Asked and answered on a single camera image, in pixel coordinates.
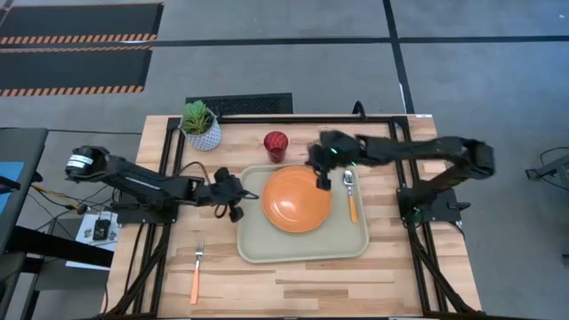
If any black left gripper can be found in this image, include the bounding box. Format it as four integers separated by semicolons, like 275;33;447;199
207;166;260;208

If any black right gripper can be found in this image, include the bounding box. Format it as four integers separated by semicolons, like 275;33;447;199
306;131;362;191

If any green succulent in patterned pot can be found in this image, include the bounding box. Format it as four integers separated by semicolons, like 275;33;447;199
179;100;223;152

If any black handheld controller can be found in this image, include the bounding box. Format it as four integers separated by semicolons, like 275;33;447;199
92;219;111;242

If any brown arm cable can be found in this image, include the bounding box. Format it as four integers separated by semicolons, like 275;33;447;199
176;160;212;184

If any dark grey side table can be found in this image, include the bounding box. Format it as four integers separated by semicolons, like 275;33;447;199
0;127;49;254

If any orange plate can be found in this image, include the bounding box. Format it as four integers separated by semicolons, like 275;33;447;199
260;164;333;234

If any beige serving tray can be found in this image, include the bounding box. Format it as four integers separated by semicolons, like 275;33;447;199
236;164;371;264

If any red faceted plastic cup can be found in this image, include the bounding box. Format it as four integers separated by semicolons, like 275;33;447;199
262;131;290;164

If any spoon with wooden handle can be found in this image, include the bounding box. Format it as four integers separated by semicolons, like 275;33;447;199
341;169;359;224

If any white paper sheet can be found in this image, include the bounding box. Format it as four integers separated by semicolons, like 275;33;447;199
65;212;120;271

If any black hazard-striped floor mat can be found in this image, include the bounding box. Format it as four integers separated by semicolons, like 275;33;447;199
0;2;164;45
0;45;155;98

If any grey metal stand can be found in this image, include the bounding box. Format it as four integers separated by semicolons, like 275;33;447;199
525;153;569;192

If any fork with orange handle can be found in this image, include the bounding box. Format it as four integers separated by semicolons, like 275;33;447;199
189;241;205;306

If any black grille floor mat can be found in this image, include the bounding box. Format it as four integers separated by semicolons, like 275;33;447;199
185;92;294;116

